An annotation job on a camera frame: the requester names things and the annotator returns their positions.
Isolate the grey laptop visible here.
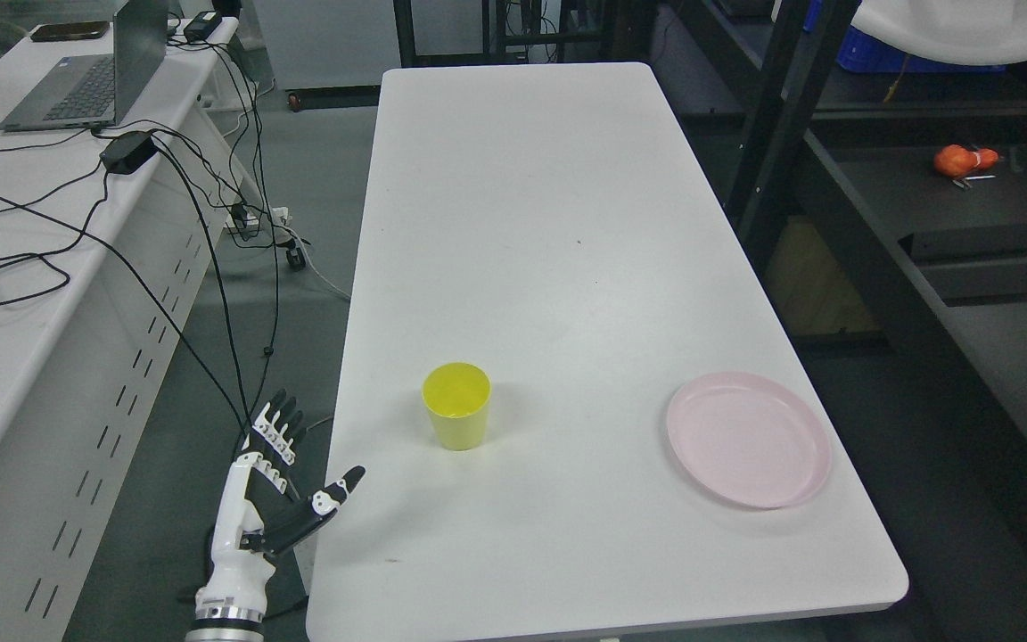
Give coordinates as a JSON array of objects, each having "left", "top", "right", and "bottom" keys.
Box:
[{"left": 0, "top": 1, "right": 168, "bottom": 133}]

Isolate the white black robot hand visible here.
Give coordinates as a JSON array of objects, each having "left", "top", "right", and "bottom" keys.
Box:
[{"left": 193, "top": 390, "right": 366, "bottom": 626}]

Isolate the white work table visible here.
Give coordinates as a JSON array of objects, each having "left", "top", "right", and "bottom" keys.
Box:
[{"left": 306, "top": 62, "right": 908, "bottom": 641}]

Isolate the black power adapter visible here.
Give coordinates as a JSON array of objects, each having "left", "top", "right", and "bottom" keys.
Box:
[
  {"left": 99, "top": 130, "right": 159, "bottom": 176},
  {"left": 182, "top": 11, "right": 223, "bottom": 44}
]

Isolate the pink plastic plate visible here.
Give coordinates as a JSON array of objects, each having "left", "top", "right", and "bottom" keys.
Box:
[{"left": 665, "top": 371, "right": 832, "bottom": 509}]

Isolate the white power strip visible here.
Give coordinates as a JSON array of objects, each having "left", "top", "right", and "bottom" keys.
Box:
[{"left": 224, "top": 202, "right": 291, "bottom": 239}]

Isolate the black smartphone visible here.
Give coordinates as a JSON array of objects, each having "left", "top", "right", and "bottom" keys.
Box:
[{"left": 29, "top": 21, "right": 111, "bottom": 42}]

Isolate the yellow plastic cup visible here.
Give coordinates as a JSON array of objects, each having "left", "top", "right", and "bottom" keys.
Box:
[{"left": 421, "top": 362, "right": 490, "bottom": 451}]

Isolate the orange toy on shelf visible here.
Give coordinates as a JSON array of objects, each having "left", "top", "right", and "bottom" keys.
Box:
[{"left": 933, "top": 144, "right": 1001, "bottom": 178}]

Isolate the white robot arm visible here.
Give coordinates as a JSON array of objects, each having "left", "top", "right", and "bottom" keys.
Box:
[{"left": 184, "top": 618, "right": 265, "bottom": 642}]

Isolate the white side desk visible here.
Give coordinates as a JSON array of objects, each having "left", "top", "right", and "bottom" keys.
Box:
[{"left": 0, "top": 37, "right": 246, "bottom": 641}]

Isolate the black metal shelf rack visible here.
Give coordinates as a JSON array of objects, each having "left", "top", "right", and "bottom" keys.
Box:
[{"left": 665, "top": 0, "right": 1027, "bottom": 616}]

